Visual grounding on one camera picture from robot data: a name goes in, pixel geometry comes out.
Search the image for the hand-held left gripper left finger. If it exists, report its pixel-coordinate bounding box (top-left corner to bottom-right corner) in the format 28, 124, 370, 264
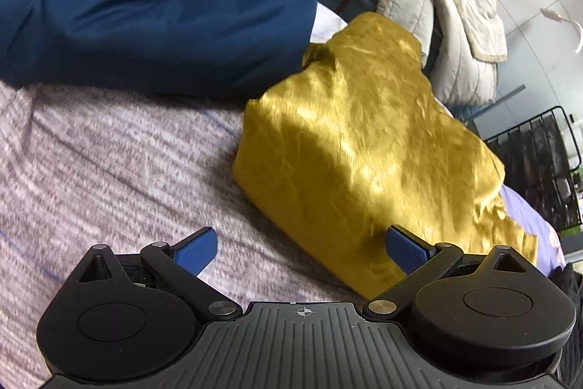
68, 226, 243, 320

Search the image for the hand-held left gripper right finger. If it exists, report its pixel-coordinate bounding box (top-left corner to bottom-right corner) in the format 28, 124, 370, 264
363, 225, 531, 320

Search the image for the yellow jacket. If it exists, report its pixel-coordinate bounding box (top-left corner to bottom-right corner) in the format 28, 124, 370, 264
231, 12, 539, 301

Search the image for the lilac knit blanket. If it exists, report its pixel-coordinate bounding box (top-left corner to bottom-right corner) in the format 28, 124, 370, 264
0, 81, 379, 385

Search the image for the lilac bed sheet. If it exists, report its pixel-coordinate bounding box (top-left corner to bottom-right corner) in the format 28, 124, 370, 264
500, 183, 568, 268

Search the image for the black metal rack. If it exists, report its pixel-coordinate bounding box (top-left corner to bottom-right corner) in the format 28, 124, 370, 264
482, 105, 583, 231

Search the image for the beige quilted jacket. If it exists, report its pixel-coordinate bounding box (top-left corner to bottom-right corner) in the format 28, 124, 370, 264
348, 0, 509, 107

